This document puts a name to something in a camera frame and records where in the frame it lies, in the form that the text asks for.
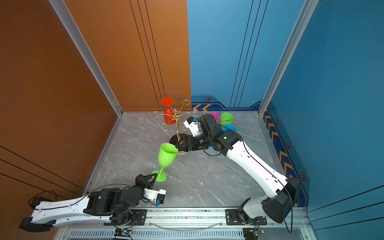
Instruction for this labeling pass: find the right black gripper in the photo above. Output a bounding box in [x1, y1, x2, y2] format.
[174, 134, 214, 153]

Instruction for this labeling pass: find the green wine glass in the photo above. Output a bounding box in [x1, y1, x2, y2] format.
[220, 113, 234, 126]
[153, 143, 179, 182]

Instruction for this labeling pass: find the red wine glass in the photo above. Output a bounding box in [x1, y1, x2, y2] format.
[161, 97, 176, 125]

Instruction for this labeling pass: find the magenta wine glass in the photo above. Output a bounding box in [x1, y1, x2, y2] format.
[210, 113, 220, 123]

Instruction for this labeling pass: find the blue wine glass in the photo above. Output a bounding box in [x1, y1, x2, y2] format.
[223, 125, 237, 133]

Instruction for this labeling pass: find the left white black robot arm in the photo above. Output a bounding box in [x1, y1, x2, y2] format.
[19, 173, 166, 233]

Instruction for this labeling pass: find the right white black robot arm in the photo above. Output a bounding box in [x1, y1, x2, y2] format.
[176, 114, 300, 225]

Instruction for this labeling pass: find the gold wine glass rack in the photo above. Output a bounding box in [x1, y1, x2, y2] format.
[152, 97, 200, 146]

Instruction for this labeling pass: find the left green circuit board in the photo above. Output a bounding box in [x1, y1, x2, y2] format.
[113, 228, 133, 240]

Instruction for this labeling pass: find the green circuit board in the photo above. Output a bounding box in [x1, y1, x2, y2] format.
[113, 228, 133, 240]
[243, 228, 265, 240]

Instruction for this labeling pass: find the right green circuit board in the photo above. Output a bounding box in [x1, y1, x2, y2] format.
[243, 228, 265, 240]

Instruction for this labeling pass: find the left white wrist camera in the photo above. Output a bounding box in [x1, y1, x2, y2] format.
[143, 189, 166, 206]

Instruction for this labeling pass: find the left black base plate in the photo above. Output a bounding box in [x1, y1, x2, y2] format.
[104, 209, 147, 227]

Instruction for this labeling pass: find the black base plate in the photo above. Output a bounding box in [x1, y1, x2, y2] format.
[225, 209, 268, 226]
[104, 209, 147, 227]

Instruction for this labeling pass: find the aluminium front rail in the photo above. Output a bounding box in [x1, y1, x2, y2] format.
[55, 207, 317, 240]

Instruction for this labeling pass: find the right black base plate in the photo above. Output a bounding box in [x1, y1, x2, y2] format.
[225, 209, 268, 226]

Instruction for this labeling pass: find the right aluminium corner post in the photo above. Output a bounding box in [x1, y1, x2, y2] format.
[258, 0, 319, 117]

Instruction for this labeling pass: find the aluminium corner post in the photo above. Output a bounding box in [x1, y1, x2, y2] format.
[49, 0, 124, 117]
[258, 0, 319, 117]

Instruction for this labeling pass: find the left aluminium corner post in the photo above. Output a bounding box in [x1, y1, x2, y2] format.
[49, 0, 124, 117]

